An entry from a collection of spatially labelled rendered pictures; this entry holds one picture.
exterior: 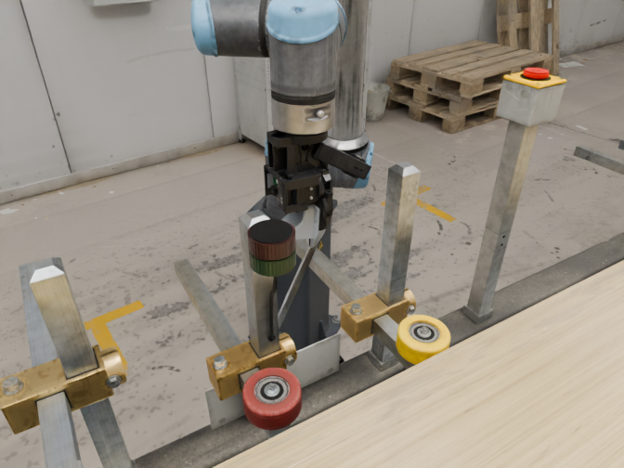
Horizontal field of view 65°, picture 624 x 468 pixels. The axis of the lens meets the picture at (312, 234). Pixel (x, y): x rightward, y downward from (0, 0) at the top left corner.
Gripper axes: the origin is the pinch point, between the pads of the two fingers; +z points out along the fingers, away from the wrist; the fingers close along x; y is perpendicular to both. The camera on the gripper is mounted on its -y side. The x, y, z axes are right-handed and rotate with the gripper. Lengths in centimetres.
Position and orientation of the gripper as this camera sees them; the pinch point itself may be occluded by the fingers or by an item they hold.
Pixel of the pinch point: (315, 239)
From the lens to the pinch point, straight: 82.3
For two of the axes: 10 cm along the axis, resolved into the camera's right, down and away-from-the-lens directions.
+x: 5.0, 4.7, -7.3
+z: 0.0, 8.4, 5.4
